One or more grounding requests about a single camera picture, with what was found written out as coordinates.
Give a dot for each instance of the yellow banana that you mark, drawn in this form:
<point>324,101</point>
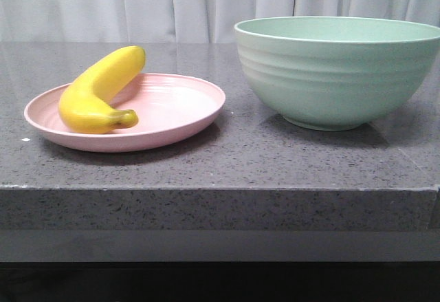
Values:
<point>84,106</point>

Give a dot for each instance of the pink plate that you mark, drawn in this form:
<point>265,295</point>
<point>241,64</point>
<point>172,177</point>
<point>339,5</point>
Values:
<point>170,108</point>

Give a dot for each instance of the green bowl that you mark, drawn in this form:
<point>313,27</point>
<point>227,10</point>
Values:
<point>335,73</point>

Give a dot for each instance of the white curtain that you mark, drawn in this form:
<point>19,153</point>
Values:
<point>179,21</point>

